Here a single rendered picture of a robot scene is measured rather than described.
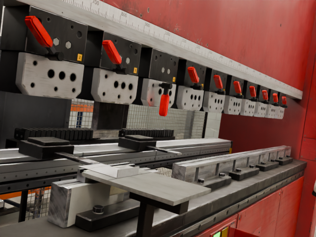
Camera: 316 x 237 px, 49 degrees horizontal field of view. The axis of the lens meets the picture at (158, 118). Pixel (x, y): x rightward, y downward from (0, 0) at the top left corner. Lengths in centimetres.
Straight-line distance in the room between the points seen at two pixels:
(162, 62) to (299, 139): 201
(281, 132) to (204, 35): 179
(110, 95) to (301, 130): 221
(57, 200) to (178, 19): 63
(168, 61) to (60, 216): 53
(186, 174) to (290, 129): 172
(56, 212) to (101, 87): 31
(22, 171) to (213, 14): 83
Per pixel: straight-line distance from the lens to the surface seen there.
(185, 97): 116
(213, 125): 867
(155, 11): 101
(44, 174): 113
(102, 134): 92
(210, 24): 131
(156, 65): 101
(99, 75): 83
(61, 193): 86
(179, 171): 130
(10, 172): 106
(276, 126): 294
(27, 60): 70
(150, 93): 99
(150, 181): 85
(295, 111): 291
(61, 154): 105
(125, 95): 90
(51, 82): 73
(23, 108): 138
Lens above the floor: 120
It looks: 3 degrees down
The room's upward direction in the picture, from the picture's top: 8 degrees clockwise
